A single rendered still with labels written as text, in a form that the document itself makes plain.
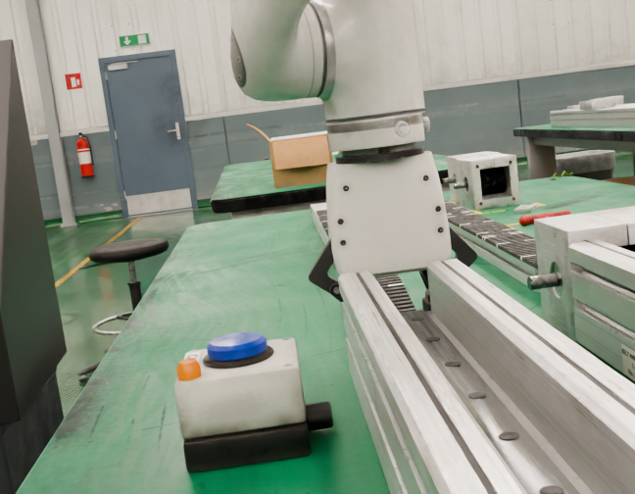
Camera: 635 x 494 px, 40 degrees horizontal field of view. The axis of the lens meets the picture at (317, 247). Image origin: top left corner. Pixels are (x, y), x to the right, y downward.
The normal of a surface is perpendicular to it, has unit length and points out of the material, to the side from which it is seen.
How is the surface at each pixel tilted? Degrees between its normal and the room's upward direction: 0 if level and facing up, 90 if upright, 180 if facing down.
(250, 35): 106
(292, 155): 68
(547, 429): 90
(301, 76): 127
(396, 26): 90
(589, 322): 90
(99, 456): 0
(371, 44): 90
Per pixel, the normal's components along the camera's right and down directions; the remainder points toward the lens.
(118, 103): 0.07, 0.14
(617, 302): -0.99, 0.13
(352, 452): -0.12, -0.98
